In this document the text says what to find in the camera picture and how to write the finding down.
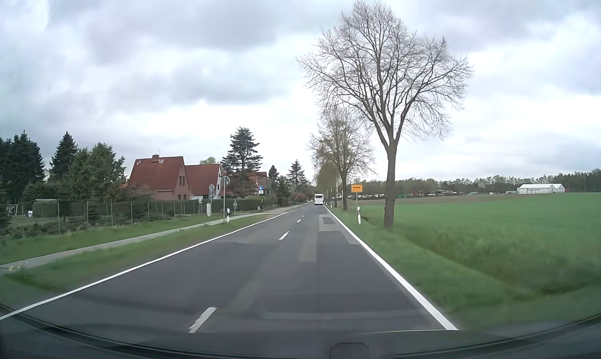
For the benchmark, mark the white bus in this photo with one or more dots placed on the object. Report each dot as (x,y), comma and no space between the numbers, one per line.
(319,199)

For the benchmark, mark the row of roadside trees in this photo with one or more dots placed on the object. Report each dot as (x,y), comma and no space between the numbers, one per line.
(329,184)

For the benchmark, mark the yellow town sign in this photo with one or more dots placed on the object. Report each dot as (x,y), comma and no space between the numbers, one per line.
(356,189)

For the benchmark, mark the tall conifer tree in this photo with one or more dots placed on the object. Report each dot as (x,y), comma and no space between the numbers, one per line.
(242,159)

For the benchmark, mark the green hedge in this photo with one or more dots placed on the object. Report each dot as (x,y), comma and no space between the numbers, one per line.
(243,203)

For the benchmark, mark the grey asphalt road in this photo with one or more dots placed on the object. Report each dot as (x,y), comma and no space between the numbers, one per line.
(300,259)

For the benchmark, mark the large bare tree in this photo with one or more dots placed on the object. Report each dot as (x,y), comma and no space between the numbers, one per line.
(390,164)

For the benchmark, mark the red roofed house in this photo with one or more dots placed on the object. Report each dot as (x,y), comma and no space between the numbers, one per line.
(204,180)

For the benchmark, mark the red brick house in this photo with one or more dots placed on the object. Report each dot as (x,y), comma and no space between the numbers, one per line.
(161,177)

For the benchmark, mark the road markings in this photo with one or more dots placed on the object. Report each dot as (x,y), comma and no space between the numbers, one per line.
(405,284)

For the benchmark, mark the grass verge with ditch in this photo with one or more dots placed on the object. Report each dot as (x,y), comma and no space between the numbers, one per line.
(430,264)

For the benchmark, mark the car's own bonnet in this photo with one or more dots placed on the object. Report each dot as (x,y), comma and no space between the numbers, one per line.
(300,344)

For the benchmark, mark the distant wood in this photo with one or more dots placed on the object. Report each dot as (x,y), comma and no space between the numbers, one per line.
(479,183)

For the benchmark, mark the grey paved cycle path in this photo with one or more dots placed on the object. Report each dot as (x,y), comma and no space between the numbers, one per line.
(106,245)

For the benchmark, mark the green field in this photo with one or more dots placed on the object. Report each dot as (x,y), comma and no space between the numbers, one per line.
(519,224)

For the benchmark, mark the grass strip by fence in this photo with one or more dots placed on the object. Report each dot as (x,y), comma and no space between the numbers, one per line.
(71,239)

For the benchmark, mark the white farm building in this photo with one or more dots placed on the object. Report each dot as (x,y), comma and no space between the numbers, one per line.
(539,188)

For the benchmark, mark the row of dark conifers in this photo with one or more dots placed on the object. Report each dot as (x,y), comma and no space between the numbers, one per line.
(41,169)

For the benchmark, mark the round road sign on post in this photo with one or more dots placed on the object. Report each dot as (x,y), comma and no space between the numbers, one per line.
(224,187)
(211,192)

